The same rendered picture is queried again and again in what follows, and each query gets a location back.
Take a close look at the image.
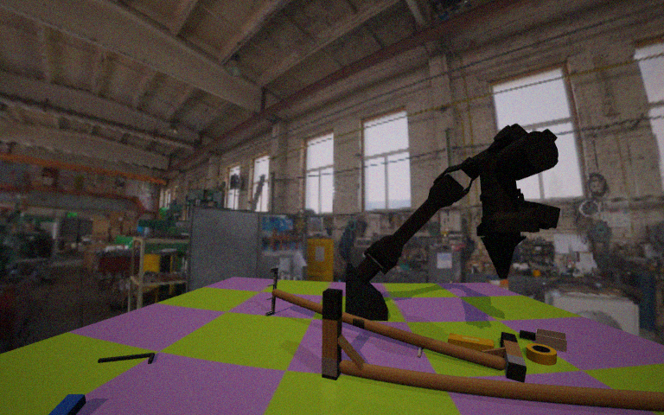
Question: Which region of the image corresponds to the black l-shaped bar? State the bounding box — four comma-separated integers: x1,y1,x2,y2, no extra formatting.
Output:
98,353,155,364

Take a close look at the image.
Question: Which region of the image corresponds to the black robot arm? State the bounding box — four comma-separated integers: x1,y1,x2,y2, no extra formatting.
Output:
352,123,560,287

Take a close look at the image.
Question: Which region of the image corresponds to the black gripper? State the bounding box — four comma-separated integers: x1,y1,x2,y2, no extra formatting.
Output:
476,182,540,279

